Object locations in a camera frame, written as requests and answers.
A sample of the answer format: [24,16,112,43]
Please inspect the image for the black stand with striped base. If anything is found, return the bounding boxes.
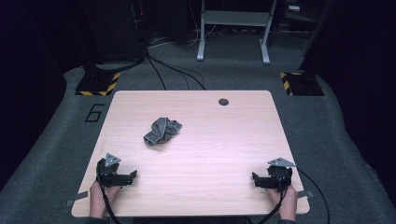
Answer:
[75,55,121,97]
[279,55,325,97]

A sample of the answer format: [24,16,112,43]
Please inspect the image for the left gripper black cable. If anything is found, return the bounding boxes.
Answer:
[97,178,123,224]

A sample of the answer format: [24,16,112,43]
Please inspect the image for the person's left hand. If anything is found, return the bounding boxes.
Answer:
[89,181,120,218]

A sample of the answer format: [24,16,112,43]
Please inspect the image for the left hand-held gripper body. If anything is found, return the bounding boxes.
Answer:
[95,152,125,188]

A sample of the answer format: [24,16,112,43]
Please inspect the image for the person's right hand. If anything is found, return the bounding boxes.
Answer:
[268,185,298,221]

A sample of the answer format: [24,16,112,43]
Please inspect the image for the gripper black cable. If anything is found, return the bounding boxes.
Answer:
[256,175,289,224]
[97,178,123,224]

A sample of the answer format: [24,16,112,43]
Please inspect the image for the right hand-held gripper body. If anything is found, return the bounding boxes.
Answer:
[265,157,297,191]

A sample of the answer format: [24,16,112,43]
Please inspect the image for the black computer tower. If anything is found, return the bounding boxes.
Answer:
[88,0,148,63]

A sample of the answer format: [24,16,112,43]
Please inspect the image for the grey tape strip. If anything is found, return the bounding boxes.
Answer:
[297,189,315,200]
[65,190,89,208]

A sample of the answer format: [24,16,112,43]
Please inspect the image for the white desk frame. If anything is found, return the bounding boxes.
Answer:
[196,0,278,65]

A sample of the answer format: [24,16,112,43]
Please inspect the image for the white floor cables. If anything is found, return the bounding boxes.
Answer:
[148,24,219,49]

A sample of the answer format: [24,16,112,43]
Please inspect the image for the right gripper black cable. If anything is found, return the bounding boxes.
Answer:
[256,175,289,224]

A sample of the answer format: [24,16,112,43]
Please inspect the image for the grey towel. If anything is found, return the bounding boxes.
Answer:
[143,117,183,147]

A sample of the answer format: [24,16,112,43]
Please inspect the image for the black floor cable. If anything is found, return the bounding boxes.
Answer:
[145,55,167,91]
[148,55,207,91]

